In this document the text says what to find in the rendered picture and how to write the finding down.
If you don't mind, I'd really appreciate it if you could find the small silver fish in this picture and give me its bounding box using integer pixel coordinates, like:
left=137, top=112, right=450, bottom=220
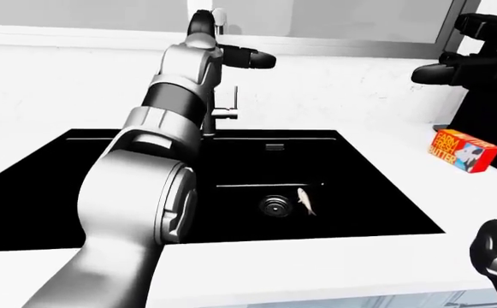
left=296, top=187, right=317, bottom=216

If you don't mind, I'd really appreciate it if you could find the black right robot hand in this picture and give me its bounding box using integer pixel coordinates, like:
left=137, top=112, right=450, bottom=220
left=411, top=12, right=497, bottom=87

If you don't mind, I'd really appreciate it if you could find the black kitchen sink basin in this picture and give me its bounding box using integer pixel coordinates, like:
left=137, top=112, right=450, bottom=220
left=0, top=128, right=446, bottom=253

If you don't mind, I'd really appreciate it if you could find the round black sink drain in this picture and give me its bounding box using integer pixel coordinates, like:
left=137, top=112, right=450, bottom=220
left=258, top=193, right=294, bottom=218

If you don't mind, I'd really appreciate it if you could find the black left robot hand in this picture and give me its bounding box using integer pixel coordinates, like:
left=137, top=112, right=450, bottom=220
left=186, top=9, right=277, bottom=69

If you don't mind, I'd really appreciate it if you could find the black countertop appliance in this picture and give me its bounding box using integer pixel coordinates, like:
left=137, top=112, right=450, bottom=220
left=433, top=83, right=497, bottom=177

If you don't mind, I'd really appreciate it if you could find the red butter box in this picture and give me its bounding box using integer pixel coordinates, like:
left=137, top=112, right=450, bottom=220
left=428, top=128, right=497, bottom=175

